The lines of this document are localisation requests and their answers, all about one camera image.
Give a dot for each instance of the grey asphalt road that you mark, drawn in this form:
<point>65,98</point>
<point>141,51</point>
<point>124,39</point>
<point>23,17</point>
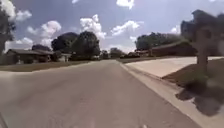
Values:
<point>90,96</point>

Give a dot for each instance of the round dark tree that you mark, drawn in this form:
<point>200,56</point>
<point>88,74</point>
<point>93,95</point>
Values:
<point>86,45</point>
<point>63,41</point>

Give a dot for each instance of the row of trees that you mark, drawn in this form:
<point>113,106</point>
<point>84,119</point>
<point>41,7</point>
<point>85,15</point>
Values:
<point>156,40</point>

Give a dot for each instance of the small pale house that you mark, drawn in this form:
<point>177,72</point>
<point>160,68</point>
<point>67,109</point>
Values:
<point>64,57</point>

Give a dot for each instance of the brown house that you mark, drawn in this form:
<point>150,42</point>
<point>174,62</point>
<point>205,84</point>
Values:
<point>26,56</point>

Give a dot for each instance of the mailbox on post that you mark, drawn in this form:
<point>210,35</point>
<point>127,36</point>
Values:
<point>202,43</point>

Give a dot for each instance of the concrete driveway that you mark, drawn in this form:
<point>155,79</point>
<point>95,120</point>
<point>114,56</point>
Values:
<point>160,66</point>

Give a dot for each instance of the pale concrete gutter strip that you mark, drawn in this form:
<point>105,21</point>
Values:
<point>166,91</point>

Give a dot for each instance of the low building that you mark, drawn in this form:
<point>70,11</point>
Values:
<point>173,50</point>

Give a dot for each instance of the small distant tree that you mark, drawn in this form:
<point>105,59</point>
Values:
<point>115,53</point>

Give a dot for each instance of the tall dark tree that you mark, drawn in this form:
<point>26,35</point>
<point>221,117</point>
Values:
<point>5,33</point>

